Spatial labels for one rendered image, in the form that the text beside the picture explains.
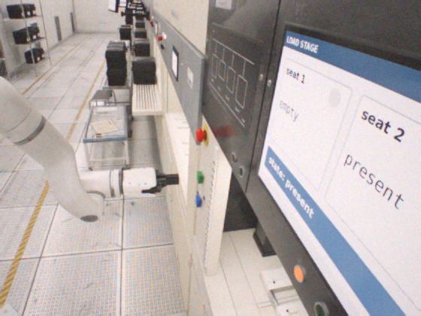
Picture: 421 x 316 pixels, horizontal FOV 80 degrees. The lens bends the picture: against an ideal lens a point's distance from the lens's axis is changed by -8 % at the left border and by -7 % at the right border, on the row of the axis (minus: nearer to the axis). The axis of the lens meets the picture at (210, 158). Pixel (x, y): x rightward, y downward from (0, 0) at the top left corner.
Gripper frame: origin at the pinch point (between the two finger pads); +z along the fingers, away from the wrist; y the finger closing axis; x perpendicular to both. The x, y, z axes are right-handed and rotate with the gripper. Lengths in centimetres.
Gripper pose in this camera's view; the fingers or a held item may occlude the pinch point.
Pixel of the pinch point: (172, 179)
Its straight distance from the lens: 85.6
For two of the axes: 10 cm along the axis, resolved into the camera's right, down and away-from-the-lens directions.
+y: 2.3, 5.2, -8.2
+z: 9.7, -0.6, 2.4
